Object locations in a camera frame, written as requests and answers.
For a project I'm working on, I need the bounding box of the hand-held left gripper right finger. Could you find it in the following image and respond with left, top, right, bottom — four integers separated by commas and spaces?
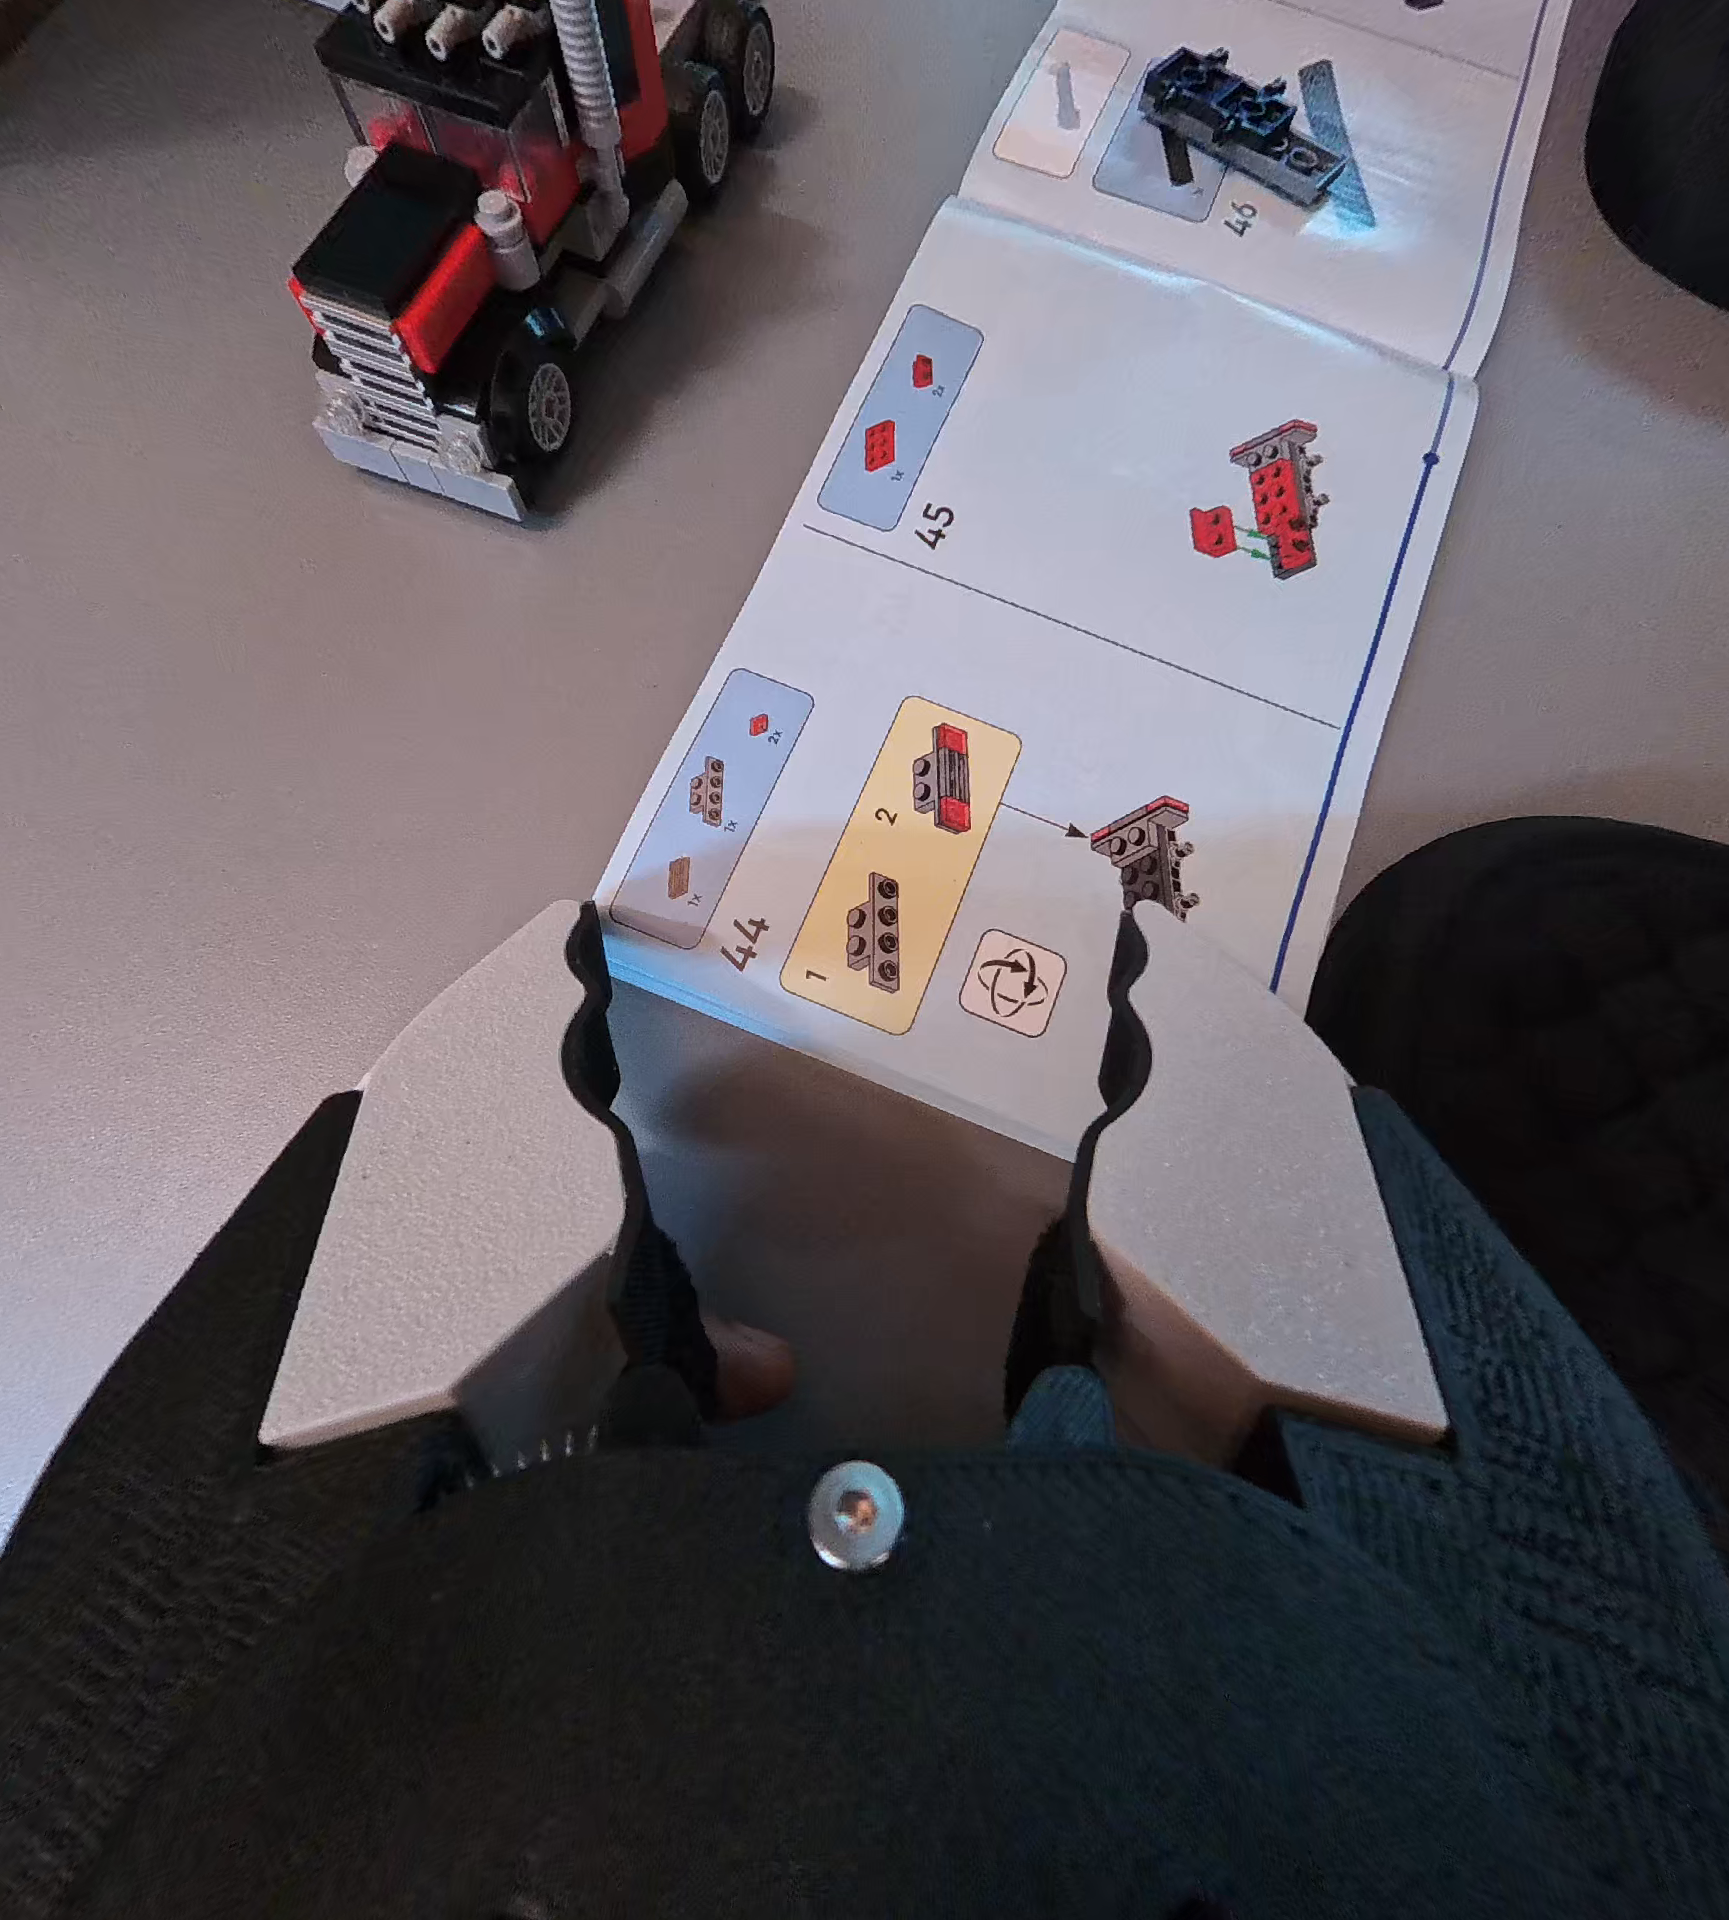
1008, 901, 1451, 1442

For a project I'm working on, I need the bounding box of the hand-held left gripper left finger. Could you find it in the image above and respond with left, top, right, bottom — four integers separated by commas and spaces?
258, 901, 723, 1448

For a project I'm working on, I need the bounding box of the red black lego vehicle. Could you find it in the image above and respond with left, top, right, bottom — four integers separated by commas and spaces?
287, 0, 782, 529

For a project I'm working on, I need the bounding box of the dark lego plate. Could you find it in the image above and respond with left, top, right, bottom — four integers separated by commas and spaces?
1141, 46, 1341, 206

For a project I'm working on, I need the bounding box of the open lego instruction booklet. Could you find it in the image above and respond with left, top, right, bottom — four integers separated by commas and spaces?
594, 0, 1571, 1158

